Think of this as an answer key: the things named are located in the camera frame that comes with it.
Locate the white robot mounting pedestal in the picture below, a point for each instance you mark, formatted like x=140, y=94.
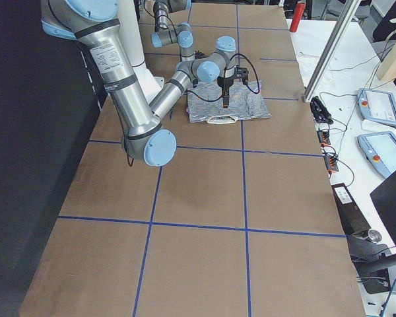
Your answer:
x=131, y=41

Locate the black box with label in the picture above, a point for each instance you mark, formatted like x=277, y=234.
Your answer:
x=352, y=219

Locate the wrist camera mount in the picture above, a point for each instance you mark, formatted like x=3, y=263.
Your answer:
x=200, y=55
x=241, y=73

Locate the orange terminal block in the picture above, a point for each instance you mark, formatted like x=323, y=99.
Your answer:
x=330, y=155

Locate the upper teach pendant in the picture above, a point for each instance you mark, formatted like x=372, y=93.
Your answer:
x=377, y=106

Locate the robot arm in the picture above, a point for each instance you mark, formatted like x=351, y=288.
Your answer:
x=110, y=32
x=166, y=33

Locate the lower teach pendant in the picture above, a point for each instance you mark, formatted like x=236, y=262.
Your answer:
x=380, y=150

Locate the red cylinder bottle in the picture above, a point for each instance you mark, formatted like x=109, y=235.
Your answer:
x=298, y=13

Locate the aluminium frame post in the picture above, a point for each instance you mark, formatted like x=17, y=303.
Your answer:
x=339, y=29

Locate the teach pendant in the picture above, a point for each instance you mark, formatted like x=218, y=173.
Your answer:
x=377, y=106
x=380, y=150

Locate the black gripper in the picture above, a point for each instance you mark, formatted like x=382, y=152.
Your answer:
x=224, y=82

